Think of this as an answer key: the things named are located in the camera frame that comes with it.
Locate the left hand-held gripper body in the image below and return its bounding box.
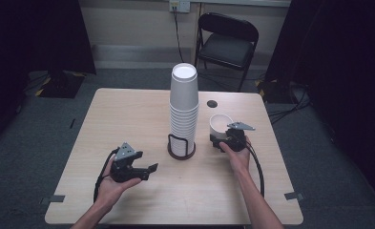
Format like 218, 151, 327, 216
109, 141, 145, 183

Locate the black curtain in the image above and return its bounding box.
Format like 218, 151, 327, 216
0, 0, 97, 151
264, 0, 375, 212

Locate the person's left hand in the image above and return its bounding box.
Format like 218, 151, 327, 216
95, 157, 143, 214

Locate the person's right hand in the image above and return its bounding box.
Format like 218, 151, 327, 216
219, 135, 252, 176

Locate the black stand base yellow tape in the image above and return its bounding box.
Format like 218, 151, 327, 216
34, 70, 87, 99

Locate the black folding chair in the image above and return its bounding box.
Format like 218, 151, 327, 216
194, 11, 260, 93

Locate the single white paper cup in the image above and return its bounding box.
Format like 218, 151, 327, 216
209, 113, 234, 141

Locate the stack of white paper cups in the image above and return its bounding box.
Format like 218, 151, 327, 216
169, 62, 199, 157

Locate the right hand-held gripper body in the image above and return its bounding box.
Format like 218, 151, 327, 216
219, 120, 257, 153

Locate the grey tape strip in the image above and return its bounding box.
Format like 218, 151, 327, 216
39, 194, 66, 206
283, 191, 304, 201

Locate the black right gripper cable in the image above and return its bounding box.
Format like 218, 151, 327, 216
244, 142, 266, 198

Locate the black power cable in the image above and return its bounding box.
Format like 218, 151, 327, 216
173, 7, 185, 64

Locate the white wall outlet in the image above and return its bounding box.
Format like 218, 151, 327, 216
168, 0, 192, 14

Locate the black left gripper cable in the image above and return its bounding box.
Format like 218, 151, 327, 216
93, 147, 121, 204

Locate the black floor cable bundle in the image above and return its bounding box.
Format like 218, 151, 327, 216
264, 81, 312, 126

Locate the black wire cup holder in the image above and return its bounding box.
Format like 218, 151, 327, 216
167, 134, 197, 161

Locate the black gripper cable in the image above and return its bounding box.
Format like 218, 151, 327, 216
93, 147, 121, 204
244, 142, 266, 198

